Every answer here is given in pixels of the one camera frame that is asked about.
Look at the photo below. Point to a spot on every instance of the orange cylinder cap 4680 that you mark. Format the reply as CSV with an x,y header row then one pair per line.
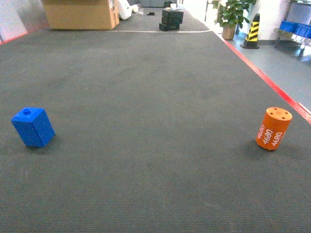
x,y
273,127

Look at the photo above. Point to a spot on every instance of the blue rectangular block part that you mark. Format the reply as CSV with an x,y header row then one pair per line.
x,y
33,126

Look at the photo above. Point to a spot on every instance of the stack of black boxes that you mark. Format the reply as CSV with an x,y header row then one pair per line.
x,y
171,20

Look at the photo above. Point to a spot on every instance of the white foam packaging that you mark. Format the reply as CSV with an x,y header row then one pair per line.
x,y
125,9

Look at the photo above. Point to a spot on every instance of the white paper cup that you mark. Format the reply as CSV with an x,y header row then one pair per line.
x,y
173,6

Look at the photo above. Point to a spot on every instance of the black yellow striped cone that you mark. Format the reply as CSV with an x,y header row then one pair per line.
x,y
251,41

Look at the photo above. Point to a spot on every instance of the potted green plant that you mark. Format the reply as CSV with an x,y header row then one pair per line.
x,y
230,14

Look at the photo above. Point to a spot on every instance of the large cardboard box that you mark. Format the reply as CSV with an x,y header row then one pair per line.
x,y
81,14

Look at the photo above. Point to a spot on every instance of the blue plastic bin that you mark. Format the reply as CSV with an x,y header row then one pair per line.
x,y
288,26
303,30

